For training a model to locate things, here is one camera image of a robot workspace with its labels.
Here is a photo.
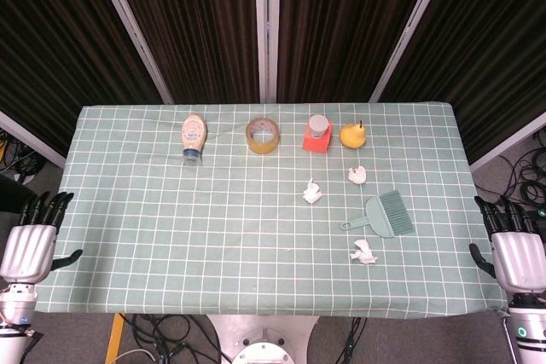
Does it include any yellow pear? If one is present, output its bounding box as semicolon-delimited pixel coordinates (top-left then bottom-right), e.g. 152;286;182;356
339;119;368;148

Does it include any white partition bottom rail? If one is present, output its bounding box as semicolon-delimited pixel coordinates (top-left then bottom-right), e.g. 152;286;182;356
0;110;67;168
468;112;546;171

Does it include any dark ribbed partition panel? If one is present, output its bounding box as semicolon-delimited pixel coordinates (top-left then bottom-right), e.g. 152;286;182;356
0;0;167;156
276;0;440;104
102;0;261;104
379;0;546;160

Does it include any small grey lidded jar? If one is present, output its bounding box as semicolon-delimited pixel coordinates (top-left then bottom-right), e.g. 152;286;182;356
307;114;330;140

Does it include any white partition post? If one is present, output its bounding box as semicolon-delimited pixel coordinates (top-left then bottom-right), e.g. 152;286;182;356
88;0;174;104
253;0;281;104
369;0;456;104

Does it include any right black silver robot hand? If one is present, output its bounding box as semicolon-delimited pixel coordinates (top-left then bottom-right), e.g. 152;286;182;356
468;195;546;296

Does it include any beige squeeze sauce bottle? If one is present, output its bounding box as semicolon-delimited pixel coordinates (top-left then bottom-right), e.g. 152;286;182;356
180;113;209;168

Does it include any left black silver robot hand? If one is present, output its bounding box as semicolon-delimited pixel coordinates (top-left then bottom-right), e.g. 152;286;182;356
0;191;84;285

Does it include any small green hand broom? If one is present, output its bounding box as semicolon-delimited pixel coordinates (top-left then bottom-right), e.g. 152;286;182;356
340;190;415;240

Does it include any yellow floor strip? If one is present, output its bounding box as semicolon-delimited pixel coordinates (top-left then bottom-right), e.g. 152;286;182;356
105;312;125;364

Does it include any yellow packing tape roll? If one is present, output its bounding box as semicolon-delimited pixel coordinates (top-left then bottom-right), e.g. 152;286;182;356
245;117;281;155

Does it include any green white checked tablecloth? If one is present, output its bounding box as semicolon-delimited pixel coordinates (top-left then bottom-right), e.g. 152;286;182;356
33;101;509;321

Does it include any red foam cube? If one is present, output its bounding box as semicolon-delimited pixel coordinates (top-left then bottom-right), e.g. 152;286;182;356
302;121;334;154

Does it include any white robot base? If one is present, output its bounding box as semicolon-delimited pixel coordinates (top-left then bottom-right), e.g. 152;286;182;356
206;315;323;364

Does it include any black floor cable bundle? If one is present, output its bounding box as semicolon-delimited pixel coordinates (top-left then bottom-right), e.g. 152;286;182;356
0;129;46;184
119;314;223;364
473;124;546;228

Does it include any white tissue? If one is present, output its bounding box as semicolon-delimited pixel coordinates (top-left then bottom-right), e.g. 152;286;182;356
349;239;379;264
302;177;324;205
347;165;369;186

